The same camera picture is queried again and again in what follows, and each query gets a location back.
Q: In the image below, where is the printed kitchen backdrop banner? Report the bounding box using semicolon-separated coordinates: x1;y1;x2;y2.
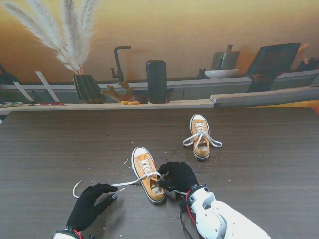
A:
0;0;319;115

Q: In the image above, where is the right robot hand black glove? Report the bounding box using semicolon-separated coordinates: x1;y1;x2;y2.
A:
156;161;200;193

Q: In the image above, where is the white shoelace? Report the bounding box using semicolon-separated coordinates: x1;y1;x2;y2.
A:
182;121;223;152
72;160;189;199

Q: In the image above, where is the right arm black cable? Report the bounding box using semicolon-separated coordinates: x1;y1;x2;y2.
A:
179;201;195;239

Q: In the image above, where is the right arm red cable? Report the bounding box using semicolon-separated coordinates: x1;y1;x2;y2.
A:
185;190;197;224

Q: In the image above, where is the left robot hand black glove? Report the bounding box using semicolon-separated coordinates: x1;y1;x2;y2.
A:
66;183;119;233

